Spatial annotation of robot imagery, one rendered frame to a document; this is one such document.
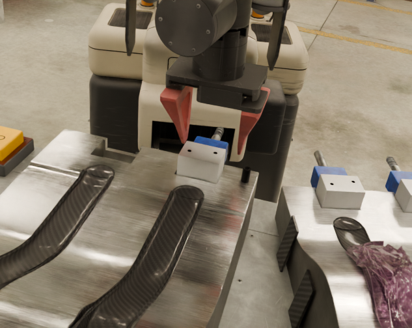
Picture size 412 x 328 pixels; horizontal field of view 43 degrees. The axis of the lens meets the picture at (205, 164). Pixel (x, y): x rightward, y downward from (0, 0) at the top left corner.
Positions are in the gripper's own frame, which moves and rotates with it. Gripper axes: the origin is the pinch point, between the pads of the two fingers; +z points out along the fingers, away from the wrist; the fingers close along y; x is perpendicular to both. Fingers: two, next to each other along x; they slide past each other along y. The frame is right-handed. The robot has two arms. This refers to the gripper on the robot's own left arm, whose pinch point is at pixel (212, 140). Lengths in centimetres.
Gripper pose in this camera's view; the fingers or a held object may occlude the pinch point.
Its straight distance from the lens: 62.7
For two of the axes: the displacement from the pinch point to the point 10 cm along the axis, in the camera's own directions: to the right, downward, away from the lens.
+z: -0.6, 8.2, 5.7
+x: 2.7, -5.3, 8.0
